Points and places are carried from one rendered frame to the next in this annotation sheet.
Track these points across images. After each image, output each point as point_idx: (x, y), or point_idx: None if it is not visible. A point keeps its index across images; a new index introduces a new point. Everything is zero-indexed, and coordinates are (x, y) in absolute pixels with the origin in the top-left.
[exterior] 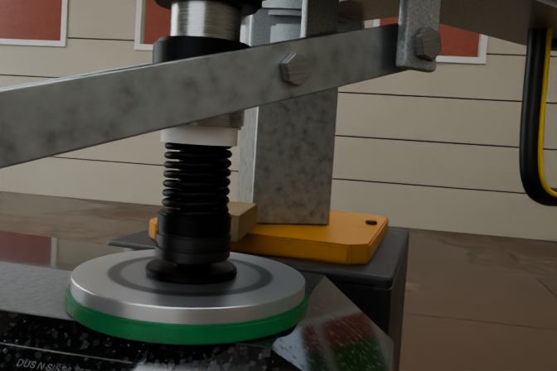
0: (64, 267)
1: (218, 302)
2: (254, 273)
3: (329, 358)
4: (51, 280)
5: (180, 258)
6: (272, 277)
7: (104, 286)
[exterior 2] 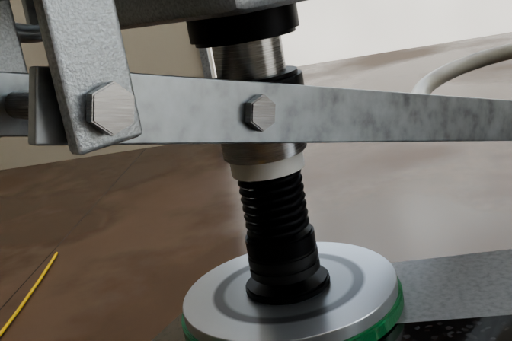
0: (477, 322)
1: (246, 258)
2: (231, 301)
3: (171, 333)
4: (447, 297)
5: None
6: (213, 300)
7: (336, 250)
